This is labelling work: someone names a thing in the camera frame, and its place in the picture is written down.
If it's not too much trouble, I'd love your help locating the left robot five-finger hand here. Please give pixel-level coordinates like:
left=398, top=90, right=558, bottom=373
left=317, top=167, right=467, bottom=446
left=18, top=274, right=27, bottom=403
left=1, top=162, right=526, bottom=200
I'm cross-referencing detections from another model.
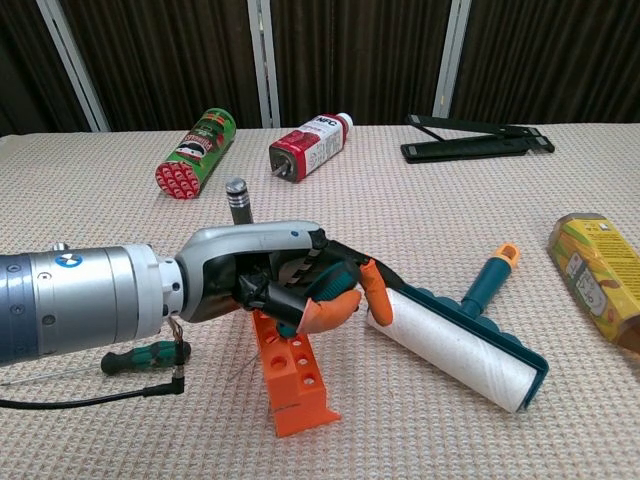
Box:
left=173, top=219, right=406, bottom=335

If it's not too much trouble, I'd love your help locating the black silver precision screwdriver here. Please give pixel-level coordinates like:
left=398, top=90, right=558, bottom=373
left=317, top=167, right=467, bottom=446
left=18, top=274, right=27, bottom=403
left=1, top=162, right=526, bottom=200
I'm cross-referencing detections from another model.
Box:
left=224, top=177, right=256, bottom=226

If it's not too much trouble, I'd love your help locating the small dark teal screwdriver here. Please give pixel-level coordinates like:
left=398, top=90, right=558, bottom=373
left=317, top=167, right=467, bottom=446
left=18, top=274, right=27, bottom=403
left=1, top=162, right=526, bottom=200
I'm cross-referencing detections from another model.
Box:
left=277, top=262, right=359, bottom=340

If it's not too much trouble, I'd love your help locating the orange screwdriver holder rack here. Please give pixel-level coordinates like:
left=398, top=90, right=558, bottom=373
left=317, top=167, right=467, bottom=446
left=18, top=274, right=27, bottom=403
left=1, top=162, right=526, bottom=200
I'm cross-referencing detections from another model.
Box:
left=252, top=309, right=343, bottom=439

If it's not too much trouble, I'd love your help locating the black folding laptop stand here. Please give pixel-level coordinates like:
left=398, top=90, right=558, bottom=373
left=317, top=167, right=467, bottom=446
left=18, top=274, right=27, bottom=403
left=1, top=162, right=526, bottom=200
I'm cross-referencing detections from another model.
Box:
left=400, top=113, right=556, bottom=165

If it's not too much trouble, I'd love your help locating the green Pringles can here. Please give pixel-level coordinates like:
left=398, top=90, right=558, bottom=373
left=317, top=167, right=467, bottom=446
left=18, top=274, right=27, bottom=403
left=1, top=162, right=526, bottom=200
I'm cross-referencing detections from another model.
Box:
left=154, top=107, right=237, bottom=200

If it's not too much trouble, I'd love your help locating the red NFC juice bottle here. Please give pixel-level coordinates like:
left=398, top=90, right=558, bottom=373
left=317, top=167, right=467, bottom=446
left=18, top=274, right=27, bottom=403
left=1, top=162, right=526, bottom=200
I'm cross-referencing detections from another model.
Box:
left=268, top=112, right=355, bottom=184

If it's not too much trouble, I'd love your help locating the dark brown pleated curtain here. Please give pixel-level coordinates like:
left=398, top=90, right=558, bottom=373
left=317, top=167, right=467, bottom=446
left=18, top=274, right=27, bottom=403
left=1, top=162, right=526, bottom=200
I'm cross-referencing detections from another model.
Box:
left=0, top=0, right=640, bottom=136

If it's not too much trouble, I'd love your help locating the teal lint roller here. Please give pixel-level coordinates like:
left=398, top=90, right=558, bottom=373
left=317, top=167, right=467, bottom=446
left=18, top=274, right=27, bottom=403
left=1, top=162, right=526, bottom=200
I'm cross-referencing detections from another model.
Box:
left=365, top=242, right=550, bottom=414

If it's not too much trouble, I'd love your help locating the beige woven tablecloth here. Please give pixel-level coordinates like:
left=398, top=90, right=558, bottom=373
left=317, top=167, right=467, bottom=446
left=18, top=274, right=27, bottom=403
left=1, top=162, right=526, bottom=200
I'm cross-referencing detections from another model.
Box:
left=0, top=122, right=640, bottom=480

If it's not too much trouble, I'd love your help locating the yellow label tea bottle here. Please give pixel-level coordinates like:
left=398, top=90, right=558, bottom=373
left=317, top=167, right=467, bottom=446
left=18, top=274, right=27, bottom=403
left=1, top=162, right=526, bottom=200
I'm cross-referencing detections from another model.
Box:
left=547, top=211, right=640, bottom=357

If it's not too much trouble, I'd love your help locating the green black handled screwdriver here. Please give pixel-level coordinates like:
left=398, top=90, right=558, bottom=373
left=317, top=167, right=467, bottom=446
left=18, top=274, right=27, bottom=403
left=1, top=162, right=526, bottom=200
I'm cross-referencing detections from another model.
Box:
left=0, top=340, right=193, bottom=387

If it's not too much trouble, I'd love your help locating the white metal frame post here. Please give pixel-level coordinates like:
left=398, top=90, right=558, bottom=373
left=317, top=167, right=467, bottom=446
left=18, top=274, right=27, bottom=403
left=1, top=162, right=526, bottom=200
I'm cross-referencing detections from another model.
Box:
left=432, top=0, right=473, bottom=120
left=247, top=0, right=281, bottom=129
left=35, top=0, right=110, bottom=133

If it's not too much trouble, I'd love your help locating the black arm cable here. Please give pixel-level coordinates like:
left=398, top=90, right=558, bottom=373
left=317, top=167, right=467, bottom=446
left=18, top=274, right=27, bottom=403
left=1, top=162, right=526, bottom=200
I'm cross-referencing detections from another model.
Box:
left=0, top=327, right=194, bottom=411

